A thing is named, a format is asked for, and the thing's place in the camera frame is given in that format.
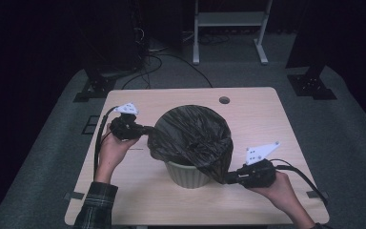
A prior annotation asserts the white metal stand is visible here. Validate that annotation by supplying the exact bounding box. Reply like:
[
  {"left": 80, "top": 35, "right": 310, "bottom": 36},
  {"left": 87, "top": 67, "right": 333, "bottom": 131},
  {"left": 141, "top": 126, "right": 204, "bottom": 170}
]
[{"left": 193, "top": 0, "right": 274, "bottom": 67}]

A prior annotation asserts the black plastic garbage bag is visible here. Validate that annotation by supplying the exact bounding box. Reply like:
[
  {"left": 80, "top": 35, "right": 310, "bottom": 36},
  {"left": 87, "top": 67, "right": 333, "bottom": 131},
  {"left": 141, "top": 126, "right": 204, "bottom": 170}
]
[{"left": 146, "top": 104, "right": 234, "bottom": 186}]

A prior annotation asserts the person's left hand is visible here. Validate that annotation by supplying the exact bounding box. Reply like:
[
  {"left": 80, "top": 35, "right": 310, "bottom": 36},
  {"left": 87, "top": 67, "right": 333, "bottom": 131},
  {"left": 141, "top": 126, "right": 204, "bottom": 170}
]
[{"left": 96, "top": 123, "right": 140, "bottom": 174}]

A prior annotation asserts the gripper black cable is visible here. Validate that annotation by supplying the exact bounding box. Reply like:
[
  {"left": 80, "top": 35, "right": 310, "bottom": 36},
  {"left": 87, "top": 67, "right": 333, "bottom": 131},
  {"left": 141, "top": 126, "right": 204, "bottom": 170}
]
[
  {"left": 92, "top": 106, "right": 119, "bottom": 181},
  {"left": 270, "top": 158, "right": 329, "bottom": 206}
]

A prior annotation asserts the black tape square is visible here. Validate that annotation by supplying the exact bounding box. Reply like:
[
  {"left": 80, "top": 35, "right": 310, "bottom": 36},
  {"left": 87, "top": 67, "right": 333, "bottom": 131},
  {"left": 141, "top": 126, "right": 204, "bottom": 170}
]
[{"left": 82, "top": 114, "right": 100, "bottom": 135}]

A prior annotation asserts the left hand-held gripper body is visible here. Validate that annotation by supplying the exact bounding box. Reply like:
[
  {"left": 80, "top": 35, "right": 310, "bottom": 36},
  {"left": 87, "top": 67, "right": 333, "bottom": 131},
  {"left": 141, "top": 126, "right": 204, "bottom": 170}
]
[{"left": 109, "top": 101, "right": 144, "bottom": 141}]

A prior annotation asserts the person's right hand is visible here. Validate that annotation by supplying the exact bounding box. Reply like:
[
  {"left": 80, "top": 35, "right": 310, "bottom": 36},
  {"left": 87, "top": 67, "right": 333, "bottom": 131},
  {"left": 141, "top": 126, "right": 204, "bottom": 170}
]
[{"left": 249, "top": 171, "right": 303, "bottom": 219}]

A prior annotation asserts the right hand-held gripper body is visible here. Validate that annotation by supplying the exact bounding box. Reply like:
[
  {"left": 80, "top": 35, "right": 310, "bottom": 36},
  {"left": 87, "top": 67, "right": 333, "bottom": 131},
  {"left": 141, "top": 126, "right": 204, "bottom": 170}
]
[{"left": 237, "top": 140, "right": 281, "bottom": 189}]

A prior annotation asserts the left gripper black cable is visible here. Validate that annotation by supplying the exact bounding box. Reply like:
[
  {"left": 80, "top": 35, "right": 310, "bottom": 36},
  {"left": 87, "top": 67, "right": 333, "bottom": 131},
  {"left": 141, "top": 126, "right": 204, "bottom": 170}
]
[{"left": 92, "top": 106, "right": 119, "bottom": 181}]

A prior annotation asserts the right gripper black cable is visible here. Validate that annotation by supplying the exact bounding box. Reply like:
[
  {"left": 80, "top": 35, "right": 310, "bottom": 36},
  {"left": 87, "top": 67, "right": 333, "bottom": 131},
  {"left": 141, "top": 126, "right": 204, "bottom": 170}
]
[{"left": 270, "top": 158, "right": 329, "bottom": 206}]

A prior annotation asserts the grey tape strip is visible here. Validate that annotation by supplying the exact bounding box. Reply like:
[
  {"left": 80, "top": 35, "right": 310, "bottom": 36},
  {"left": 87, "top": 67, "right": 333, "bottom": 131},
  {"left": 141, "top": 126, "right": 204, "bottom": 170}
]
[
  {"left": 63, "top": 191, "right": 86, "bottom": 201},
  {"left": 306, "top": 190, "right": 329, "bottom": 199}
]

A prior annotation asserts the black floor cable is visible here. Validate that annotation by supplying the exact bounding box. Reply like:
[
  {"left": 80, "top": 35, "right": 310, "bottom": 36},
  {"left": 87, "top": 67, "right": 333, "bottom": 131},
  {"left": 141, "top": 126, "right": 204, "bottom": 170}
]
[{"left": 121, "top": 52, "right": 214, "bottom": 91}]

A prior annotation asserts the green plastic trash bin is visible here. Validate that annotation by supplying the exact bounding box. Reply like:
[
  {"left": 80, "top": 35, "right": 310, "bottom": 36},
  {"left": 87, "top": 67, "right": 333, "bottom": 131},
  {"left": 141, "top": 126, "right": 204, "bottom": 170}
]
[{"left": 164, "top": 159, "right": 213, "bottom": 190}]

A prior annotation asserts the black stand base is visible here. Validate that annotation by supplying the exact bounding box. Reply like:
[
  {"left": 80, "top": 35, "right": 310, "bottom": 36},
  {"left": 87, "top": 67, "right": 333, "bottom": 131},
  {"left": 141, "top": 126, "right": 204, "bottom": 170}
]
[
  {"left": 287, "top": 64, "right": 338, "bottom": 101},
  {"left": 72, "top": 68, "right": 117, "bottom": 104}
]

